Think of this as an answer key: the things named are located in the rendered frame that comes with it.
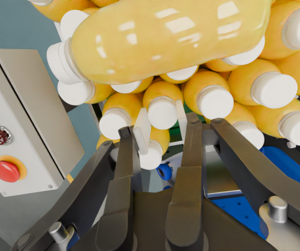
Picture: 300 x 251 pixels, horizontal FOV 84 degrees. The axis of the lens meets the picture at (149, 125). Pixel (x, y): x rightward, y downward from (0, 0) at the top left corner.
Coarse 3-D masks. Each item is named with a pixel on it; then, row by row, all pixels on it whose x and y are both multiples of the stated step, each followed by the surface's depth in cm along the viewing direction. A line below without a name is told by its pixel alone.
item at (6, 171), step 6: (0, 162) 22; (6, 162) 22; (0, 168) 23; (6, 168) 23; (12, 168) 23; (0, 174) 23; (6, 174) 23; (12, 174) 23; (18, 174) 23; (6, 180) 24; (12, 180) 23
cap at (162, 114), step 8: (152, 104) 21; (160, 104) 21; (168, 104) 21; (152, 112) 21; (160, 112) 21; (168, 112) 21; (176, 112) 21; (152, 120) 22; (160, 120) 22; (168, 120) 21; (176, 120) 21; (160, 128) 22
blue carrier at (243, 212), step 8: (216, 200) 37; (224, 200) 36; (232, 200) 36; (240, 200) 35; (224, 208) 34; (232, 208) 34; (240, 208) 34; (248, 208) 33; (240, 216) 32; (248, 216) 32; (256, 216) 31; (248, 224) 31; (256, 224) 30; (256, 232) 29
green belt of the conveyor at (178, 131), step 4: (184, 100) 38; (184, 104) 39; (184, 108) 39; (188, 108) 39; (188, 112) 39; (200, 116) 39; (200, 120) 40; (204, 120) 40; (176, 124) 41; (172, 128) 41; (176, 128) 41; (172, 132) 42; (176, 132) 42; (180, 132) 42
